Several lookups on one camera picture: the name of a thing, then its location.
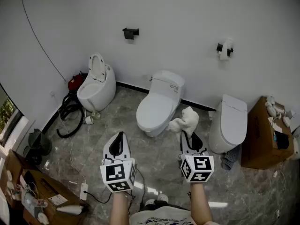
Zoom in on thin black wall wire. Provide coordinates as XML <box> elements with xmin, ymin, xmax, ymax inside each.
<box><xmin>18</xmin><ymin>0</ymin><xmax>67</xmax><ymax>83</ymax></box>

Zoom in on grey floor cloth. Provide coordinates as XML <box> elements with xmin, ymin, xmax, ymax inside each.
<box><xmin>221</xmin><ymin>146</ymin><xmax>241</xmax><ymax>171</ymax></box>

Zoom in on printed open cardboard box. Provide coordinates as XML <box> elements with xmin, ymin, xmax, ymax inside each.
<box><xmin>22</xmin><ymin>169</ymin><xmax>90</xmax><ymax>225</ymax></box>

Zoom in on white power strip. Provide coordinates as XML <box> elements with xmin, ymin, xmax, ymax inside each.
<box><xmin>79</xmin><ymin>183</ymin><xmax>89</xmax><ymax>201</ymax></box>

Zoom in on white fluffy cloth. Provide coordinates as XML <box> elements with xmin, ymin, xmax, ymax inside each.
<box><xmin>168</xmin><ymin>106</ymin><xmax>200</xmax><ymax>139</ymax></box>

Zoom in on plain brown cardboard box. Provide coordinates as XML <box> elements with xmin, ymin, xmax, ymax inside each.
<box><xmin>0</xmin><ymin>149</ymin><xmax>36</xmax><ymax>210</ymax></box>

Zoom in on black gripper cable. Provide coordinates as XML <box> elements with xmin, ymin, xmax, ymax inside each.
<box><xmin>126</xmin><ymin>167</ymin><xmax>146</xmax><ymax>212</ymax></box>

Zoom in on person's white printed shirt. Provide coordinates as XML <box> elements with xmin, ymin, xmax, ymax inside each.
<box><xmin>128</xmin><ymin>206</ymin><xmax>196</xmax><ymax>225</ymax></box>

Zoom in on person's left forearm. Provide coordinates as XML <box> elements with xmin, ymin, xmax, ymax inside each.
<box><xmin>110</xmin><ymin>191</ymin><xmax>130</xmax><ymax>225</ymax></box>

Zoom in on pile of white soft items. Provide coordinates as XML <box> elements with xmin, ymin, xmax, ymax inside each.
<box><xmin>266</xmin><ymin>96</ymin><xmax>292</xmax><ymax>128</ymax></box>

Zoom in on person's dark trousers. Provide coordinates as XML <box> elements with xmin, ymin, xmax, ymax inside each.
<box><xmin>140</xmin><ymin>200</ymin><xmax>189</xmax><ymax>212</ymax></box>

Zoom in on boxy white toilet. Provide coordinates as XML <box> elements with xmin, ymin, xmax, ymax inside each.
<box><xmin>208</xmin><ymin>94</ymin><xmax>248</xmax><ymax>154</ymax></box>

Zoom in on black plug cable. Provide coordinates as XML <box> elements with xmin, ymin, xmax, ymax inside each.
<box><xmin>84</xmin><ymin>190</ymin><xmax>113</xmax><ymax>204</ymax></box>

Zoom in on white toilet lid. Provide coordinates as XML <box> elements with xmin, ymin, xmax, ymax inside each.
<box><xmin>136</xmin><ymin>92</ymin><xmax>175</xmax><ymax>128</ymax></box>

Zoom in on window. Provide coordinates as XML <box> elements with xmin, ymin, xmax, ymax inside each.
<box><xmin>0</xmin><ymin>83</ymin><xmax>24</xmax><ymax>146</ymax></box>

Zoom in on person's right forearm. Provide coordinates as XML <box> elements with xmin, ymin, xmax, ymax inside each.
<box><xmin>190</xmin><ymin>181</ymin><xmax>213</xmax><ymax>225</ymax></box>

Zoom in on white toilet with tank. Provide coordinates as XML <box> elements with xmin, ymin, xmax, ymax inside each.
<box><xmin>136</xmin><ymin>70</ymin><xmax>185</xmax><ymax>137</ymax></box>

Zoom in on empty black paper holder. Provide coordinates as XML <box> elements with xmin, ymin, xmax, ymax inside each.
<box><xmin>122</xmin><ymin>27</ymin><xmax>139</xmax><ymax>40</ymax></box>

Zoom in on toilet paper roll holder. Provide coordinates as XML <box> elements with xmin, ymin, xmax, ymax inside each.
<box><xmin>217</xmin><ymin>38</ymin><xmax>234</xmax><ymax>60</ymax></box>

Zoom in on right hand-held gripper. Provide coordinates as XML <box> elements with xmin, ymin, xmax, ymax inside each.
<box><xmin>179</xmin><ymin>131</ymin><xmax>215</xmax><ymax>184</ymax></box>

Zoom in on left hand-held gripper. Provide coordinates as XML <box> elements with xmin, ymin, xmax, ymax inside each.
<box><xmin>100</xmin><ymin>131</ymin><xmax>137</xmax><ymax>193</ymax></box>

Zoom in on green plastic basket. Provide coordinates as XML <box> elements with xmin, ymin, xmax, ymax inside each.
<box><xmin>28</xmin><ymin>128</ymin><xmax>52</xmax><ymax>156</ymax></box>

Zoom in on black paper holder with roll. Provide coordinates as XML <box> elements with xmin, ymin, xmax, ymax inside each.
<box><xmin>216</xmin><ymin>42</ymin><xmax>234</xmax><ymax>55</ymax></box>

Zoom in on egg-shaped white toilet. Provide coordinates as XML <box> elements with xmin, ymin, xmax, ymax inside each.
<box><xmin>76</xmin><ymin>52</ymin><xmax>117</xmax><ymax>113</ymax></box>

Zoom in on black vacuum hose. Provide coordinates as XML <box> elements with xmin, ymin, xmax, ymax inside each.
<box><xmin>56</xmin><ymin>94</ymin><xmax>84</xmax><ymax>139</ymax></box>

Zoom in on brown cardboard box black logo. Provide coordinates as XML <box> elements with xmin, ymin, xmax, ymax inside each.
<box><xmin>241</xmin><ymin>96</ymin><xmax>295</xmax><ymax>170</ymax></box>

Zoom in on red vacuum cleaner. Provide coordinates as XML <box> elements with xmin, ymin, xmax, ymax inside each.
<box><xmin>67</xmin><ymin>73</ymin><xmax>85</xmax><ymax>92</ymax></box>

